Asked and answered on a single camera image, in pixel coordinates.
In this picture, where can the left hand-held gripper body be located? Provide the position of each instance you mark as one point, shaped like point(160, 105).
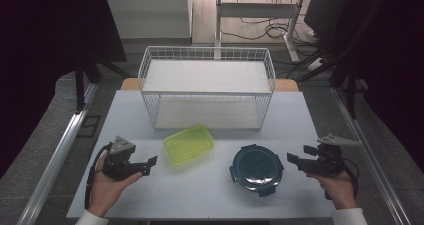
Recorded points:
point(118, 160)

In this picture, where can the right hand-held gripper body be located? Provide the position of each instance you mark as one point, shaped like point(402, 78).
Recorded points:
point(328, 163)

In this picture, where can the dark teal round lid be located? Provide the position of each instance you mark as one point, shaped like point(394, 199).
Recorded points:
point(256, 169)

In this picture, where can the clear container with green lid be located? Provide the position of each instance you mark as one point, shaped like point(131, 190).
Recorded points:
point(188, 145)

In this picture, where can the person's right hand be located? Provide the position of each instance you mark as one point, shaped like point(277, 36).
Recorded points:
point(340, 191)

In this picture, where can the person's left hand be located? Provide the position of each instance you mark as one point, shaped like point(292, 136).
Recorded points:
point(105, 193)

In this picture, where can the black tripod stand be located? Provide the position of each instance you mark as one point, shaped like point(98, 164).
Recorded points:
point(80, 81)
point(350, 85)

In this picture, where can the tan wooden board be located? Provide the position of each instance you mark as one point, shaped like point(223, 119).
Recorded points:
point(129, 84)

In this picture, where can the white power strip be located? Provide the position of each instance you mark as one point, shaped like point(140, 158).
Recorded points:
point(315, 64)

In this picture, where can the dark curtain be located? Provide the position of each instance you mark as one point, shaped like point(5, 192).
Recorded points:
point(396, 68)
point(43, 51)

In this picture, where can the white cabinet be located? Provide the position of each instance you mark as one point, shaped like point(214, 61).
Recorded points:
point(150, 15)

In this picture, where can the aluminium rail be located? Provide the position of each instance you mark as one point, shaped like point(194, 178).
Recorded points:
point(370, 151)
point(56, 158)

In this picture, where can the white metal desk frame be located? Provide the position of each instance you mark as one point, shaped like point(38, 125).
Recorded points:
point(256, 10)

